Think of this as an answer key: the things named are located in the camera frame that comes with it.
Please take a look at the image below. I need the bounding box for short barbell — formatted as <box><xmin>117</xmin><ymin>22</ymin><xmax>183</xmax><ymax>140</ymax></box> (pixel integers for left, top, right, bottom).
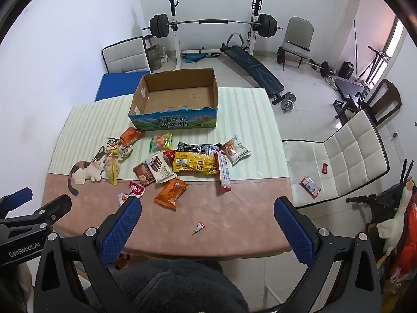
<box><xmin>308</xmin><ymin>58</ymin><xmax>339</xmax><ymax>79</ymax></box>

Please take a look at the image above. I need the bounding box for chrome dumbbell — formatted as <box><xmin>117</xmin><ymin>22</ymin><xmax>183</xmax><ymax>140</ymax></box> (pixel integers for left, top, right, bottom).
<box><xmin>272</xmin><ymin>92</ymin><xmax>297</xmax><ymax>113</ymax></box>

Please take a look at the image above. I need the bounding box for black snack packet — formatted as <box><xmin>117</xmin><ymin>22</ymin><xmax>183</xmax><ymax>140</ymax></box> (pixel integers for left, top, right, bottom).
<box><xmin>177</xmin><ymin>142</ymin><xmax>222</xmax><ymax>156</ymax></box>

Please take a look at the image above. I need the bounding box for blue floor mat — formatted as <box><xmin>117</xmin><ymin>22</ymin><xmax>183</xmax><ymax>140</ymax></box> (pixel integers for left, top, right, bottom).
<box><xmin>94</xmin><ymin>71</ymin><xmax>152</xmax><ymax>102</ymax></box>

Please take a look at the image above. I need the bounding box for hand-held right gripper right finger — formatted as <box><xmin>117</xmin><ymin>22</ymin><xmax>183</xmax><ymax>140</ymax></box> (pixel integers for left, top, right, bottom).
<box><xmin>274</xmin><ymin>196</ymin><xmax>382</xmax><ymax>313</ymax></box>

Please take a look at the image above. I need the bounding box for white snack bag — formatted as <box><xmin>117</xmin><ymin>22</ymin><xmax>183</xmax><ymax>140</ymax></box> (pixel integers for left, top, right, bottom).
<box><xmin>222</xmin><ymin>135</ymin><xmax>252</xmax><ymax>165</ymax></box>

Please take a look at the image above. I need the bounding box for grey office chair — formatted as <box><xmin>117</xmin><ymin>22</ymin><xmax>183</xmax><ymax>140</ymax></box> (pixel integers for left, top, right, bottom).
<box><xmin>282</xmin><ymin>16</ymin><xmax>314</xmax><ymax>70</ymax></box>

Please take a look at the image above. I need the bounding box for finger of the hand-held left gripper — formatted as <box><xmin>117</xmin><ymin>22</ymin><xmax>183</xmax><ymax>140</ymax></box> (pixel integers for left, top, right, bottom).
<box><xmin>0</xmin><ymin>194</ymin><xmax>72</xmax><ymax>233</ymax></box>
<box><xmin>0</xmin><ymin>187</ymin><xmax>33</xmax><ymax>214</ymax></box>

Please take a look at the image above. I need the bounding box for barbell with black plates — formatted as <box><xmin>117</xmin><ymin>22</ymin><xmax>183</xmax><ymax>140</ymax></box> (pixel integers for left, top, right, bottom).
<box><xmin>142</xmin><ymin>13</ymin><xmax>284</xmax><ymax>38</ymax></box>

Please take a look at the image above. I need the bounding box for white quilted chair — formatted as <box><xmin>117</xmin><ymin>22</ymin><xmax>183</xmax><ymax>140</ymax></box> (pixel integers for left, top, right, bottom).
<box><xmin>282</xmin><ymin>109</ymin><xmax>390</xmax><ymax>209</ymax></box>

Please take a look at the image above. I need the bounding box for large orange snack packet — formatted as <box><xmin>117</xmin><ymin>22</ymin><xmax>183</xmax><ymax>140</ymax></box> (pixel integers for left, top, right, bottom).
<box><xmin>154</xmin><ymin>179</ymin><xmax>188</xmax><ymax>211</ymax></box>

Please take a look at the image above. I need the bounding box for black sit-up bench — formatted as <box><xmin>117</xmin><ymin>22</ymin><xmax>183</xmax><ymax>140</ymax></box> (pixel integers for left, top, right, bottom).
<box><xmin>221</xmin><ymin>33</ymin><xmax>285</xmax><ymax>100</ymax></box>

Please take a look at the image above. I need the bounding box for brown snack packet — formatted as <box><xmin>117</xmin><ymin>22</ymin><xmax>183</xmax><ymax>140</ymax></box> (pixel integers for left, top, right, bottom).
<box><xmin>133</xmin><ymin>161</ymin><xmax>157</xmax><ymax>187</ymax></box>

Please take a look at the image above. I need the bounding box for grey gas cylinder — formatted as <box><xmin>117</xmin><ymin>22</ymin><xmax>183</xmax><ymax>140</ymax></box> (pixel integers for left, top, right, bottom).
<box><xmin>145</xmin><ymin>36</ymin><xmax>163</xmax><ymax>70</ymax></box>

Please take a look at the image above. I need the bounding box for small red snack packet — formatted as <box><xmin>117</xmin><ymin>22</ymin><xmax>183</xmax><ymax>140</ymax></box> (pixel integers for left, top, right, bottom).
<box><xmin>128</xmin><ymin>181</ymin><xmax>146</xmax><ymax>199</ymax></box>

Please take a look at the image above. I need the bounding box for green candy bag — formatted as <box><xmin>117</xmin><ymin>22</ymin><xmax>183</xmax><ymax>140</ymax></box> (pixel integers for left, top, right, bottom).
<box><xmin>150</xmin><ymin>132</ymin><xmax>173</xmax><ymax>153</ymax></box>

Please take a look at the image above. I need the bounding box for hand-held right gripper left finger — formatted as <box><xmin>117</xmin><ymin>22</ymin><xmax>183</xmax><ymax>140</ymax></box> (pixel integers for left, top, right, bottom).
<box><xmin>33</xmin><ymin>196</ymin><xmax>142</xmax><ymax>313</ymax></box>

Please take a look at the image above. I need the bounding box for long red-white snack packet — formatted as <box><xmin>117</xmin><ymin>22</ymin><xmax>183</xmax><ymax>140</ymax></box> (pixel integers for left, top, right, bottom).
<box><xmin>215</xmin><ymin>150</ymin><xmax>232</xmax><ymax>191</ymax></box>

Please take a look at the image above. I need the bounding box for large yellow snack packet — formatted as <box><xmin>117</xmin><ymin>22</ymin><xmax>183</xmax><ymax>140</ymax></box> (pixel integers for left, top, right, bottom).
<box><xmin>172</xmin><ymin>152</ymin><xmax>219</xmax><ymax>175</ymax></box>

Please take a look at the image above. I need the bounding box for white goose plush toy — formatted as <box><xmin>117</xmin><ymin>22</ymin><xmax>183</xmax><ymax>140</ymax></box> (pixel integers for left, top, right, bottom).
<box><xmin>376</xmin><ymin>178</ymin><xmax>416</xmax><ymax>255</ymax></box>

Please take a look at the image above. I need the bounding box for cardboard box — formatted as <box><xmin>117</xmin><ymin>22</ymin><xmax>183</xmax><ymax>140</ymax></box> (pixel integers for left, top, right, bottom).
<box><xmin>128</xmin><ymin>68</ymin><xmax>219</xmax><ymax>133</ymax></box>

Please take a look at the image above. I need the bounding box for black speaker box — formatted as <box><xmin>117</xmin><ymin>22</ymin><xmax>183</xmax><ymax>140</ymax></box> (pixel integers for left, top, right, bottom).
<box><xmin>338</xmin><ymin>61</ymin><xmax>355</xmax><ymax>79</ymax></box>

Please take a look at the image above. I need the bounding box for person's dark fleece clothing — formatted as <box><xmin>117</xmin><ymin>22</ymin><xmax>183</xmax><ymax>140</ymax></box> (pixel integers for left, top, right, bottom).
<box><xmin>111</xmin><ymin>259</ymin><xmax>250</xmax><ymax>313</ymax></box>

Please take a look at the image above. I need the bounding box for white padded chair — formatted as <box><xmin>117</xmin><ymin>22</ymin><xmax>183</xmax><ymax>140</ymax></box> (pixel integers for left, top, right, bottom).
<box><xmin>102</xmin><ymin>37</ymin><xmax>152</xmax><ymax>74</ymax></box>

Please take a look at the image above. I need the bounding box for white biscuit box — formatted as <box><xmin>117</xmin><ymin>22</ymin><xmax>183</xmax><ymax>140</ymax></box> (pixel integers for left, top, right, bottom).
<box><xmin>145</xmin><ymin>152</ymin><xmax>178</xmax><ymax>183</ymax></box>

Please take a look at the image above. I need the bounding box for striped cat-print table mat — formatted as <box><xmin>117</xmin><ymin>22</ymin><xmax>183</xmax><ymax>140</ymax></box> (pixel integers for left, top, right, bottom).
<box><xmin>42</xmin><ymin>86</ymin><xmax>294</xmax><ymax>261</ymax></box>

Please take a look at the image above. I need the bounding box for black metal stand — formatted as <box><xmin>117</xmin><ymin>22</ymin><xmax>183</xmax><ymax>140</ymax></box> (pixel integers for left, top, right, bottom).
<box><xmin>357</xmin><ymin>44</ymin><xmax>390</xmax><ymax>83</ymax></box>

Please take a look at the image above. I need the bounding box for narrow yellow snack packet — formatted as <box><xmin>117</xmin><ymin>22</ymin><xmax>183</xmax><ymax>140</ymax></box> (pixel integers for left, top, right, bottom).
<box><xmin>107</xmin><ymin>158</ymin><xmax>121</xmax><ymax>186</ymax></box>

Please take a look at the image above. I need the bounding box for red plastic bag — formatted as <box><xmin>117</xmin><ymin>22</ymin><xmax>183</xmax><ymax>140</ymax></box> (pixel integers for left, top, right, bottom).
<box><xmin>388</xmin><ymin>196</ymin><xmax>417</xmax><ymax>287</ymax></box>

